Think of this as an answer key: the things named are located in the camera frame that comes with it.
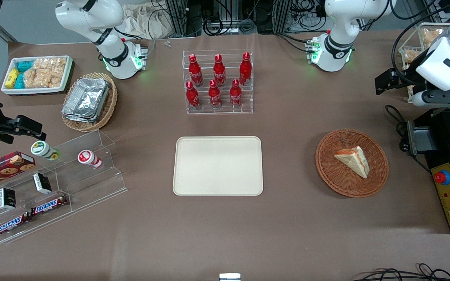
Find Snickers chocolate bar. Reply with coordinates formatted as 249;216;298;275
31;194;69;216
0;213;32;237

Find grey metal bracket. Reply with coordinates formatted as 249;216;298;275
407;120;440;155

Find clear acrylic bottle rack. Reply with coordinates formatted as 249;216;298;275
182;49;254;115

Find clear rice cracker bag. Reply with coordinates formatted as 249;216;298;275
421;28;446;49
403;49;421;65
24;66;48;89
34;57;68;88

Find red plaid cookie box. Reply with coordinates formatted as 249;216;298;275
0;151;36;192

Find black left base cables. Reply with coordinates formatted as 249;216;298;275
276;33;316;53

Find black table appliance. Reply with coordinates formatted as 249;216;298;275
407;107;450;234

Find beige plastic serving tray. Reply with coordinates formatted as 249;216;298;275
173;136;264;196

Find black appliance power cable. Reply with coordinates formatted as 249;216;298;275
385;105;432;174

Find black floor cables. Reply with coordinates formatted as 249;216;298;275
352;263;450;281

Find triangle sandwich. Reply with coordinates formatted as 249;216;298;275
334;146;370;179

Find stack of foil trays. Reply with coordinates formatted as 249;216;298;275
62;77;110;123

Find crumpled beige cloth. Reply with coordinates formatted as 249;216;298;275
121;4;179;39

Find white wire rack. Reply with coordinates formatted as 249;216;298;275
399;23;450;104

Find black coiled cable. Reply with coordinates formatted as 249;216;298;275
204;18;230;36

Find yellow snack packet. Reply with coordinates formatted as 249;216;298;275
5;68;20;89

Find black right base cables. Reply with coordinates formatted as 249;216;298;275
116;27;157;63

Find aluminium frame post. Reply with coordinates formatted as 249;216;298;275
274;0;293;32
166;0;203;38

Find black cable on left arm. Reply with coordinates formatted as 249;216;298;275
391;8;450;84

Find small black drink carton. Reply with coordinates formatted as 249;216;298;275
0;188;17;210
33;173;52;194

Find oval light wicker basket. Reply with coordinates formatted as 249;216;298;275
61;72;118;132

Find red lidded yogurt cup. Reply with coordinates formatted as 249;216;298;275
78;150;103;169

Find white rectangular snack bin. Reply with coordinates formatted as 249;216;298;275
1;55;73;96

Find round brown wicker basket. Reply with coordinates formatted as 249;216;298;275
315;129;389;198

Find green lidded yogurt cup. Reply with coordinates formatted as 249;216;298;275
30;140;60;161

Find black base cables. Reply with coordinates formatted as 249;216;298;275
276;33;316;53
116;27;157;63

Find red cola bottle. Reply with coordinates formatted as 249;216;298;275
230;79;243;108
208;79;222;109
186;81;201;110
213;54;227;87
239;52;252;86
188;54;204;87

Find clear acrylic stepped display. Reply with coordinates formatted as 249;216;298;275
0;130;129;244

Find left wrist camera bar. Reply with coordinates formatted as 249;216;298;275
411;89;450;108

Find red emergency stop button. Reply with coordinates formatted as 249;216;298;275
434;170;450;186

